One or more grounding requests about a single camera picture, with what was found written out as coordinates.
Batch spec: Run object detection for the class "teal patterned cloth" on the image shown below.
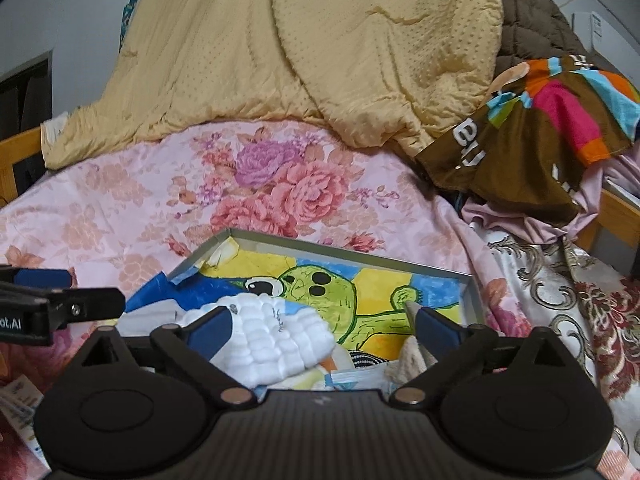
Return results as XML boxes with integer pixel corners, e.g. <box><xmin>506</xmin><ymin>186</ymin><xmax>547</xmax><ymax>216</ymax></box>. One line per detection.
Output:
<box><xmin>119</xmin><ymin>0</ymin><xmax>143</xmax><ymax>53</ymax></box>

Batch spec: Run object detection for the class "white teal sachet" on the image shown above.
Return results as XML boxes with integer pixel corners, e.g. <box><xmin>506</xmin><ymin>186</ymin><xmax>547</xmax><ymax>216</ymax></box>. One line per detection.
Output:
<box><xmin>330</xmin><ymin>367</ymin><xmax>396</xmax><ymax>391</ymax></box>

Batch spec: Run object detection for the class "brown quilted jacket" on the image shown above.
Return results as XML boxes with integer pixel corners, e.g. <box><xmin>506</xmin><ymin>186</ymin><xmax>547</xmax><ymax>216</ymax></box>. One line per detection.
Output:
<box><xmin>492</xmin><ymin>0</ymin><xmax>596</xmax><ymax>91</ymax></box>

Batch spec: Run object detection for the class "yellow dotted quilt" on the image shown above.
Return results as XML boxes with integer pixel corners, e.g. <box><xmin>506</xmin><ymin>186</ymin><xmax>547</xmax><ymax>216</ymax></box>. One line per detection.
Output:
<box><xmin>41</xmin><ymin>0</ymin><xmax>503</xmax><ymax>171</ymax></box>

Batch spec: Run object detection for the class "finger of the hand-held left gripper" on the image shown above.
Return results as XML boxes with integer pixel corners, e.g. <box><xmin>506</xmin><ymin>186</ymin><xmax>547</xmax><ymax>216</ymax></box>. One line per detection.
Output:
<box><xmin>46</xmin><ymin>286</ymin><xmax>127</xmax><ymax>332</ymax></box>
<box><xmin>0</xmin><ymin>265</ymin><xmax>72</xmax><ymax>292</ymax></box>

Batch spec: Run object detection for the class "cream damask patterned blanket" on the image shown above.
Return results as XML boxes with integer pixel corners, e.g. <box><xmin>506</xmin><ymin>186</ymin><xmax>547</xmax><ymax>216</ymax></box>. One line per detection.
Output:
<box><xmin>472</xmin><ymin>232</ymin><xmax>640</xmax><ymax>461</ymax></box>

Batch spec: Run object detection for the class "pink floral bed sheet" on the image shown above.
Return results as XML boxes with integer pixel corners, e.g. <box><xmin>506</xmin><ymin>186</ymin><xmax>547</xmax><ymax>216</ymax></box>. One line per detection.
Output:
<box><xmin>0</xmin><ymin>120</ymin><xmax>508</xmax><ymax>461</ymax></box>

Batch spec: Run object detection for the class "colourful picture book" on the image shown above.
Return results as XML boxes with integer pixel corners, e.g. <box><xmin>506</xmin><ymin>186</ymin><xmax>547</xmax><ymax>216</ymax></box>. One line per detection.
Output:
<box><xmin>125</xmin><ymin>240</ymin><xmax>468</xmax><ymax>361</ymax></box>

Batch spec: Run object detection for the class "light pink satin cloth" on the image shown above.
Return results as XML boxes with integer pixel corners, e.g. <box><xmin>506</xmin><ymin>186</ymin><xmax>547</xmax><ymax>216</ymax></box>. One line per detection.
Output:
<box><xmin>460</xmin><ymin>145</ymin><xmax>640</xmax><ymax>251</ymax></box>

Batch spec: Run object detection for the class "white air conditioner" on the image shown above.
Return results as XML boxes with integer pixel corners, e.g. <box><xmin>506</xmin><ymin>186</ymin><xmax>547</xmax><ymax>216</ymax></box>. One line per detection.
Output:
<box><xmin>572</xmin><ymin>10</ymin><xmax>640</xmax><ymax>56</ymax></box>

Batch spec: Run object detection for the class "white quilted cloth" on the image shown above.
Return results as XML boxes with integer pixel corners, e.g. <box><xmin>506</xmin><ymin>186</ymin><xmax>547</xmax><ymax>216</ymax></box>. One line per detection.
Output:
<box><xmin>182</xmin><ymin>292</ymin><xmax>337</xmax><ymax>388</ymax></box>

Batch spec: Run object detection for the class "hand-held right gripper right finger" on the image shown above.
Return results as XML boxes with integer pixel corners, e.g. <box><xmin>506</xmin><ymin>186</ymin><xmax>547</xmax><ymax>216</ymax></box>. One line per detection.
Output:
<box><xmin>387</xmin><ymin>305</ymin><xmax>576</xmax><ymax>408</ymax></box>

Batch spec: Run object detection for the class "dark window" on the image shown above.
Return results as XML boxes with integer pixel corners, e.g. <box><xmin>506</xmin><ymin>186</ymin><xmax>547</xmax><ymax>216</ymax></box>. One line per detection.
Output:
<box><xmin>0</xmin><ymin>50</ymin><xmax>53</xmax><ymax>196</ymax></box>

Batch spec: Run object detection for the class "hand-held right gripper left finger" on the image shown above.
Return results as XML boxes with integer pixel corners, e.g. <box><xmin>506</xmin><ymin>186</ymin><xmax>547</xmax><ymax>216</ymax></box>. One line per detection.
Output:
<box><xmin>65</xmin><ymin>305</ymin><xmax>258</xmax><ymax>408</ymax></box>

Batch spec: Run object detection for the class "wooden bed frame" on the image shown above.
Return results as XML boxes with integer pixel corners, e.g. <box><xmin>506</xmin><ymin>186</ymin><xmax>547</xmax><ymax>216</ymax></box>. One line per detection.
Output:
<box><xmin>0</xmin><ymin>125</ymin><xmax>640</xmax><ymax>276</ymax></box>

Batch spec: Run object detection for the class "brown multicolour printed cloth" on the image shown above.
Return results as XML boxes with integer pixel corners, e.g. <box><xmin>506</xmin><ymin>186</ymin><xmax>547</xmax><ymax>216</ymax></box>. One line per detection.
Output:
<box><xmin>415</xmin><ymin>55</ymin><xmax>640</xmax><ymax>216</ymax></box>

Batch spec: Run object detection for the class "grey shallow box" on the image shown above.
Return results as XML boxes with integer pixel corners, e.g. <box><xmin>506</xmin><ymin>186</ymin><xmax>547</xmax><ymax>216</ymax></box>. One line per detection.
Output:
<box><xmin>122</xmin><ymin>227</ymin><xmax>486</xmax><ymax>361</ymax></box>

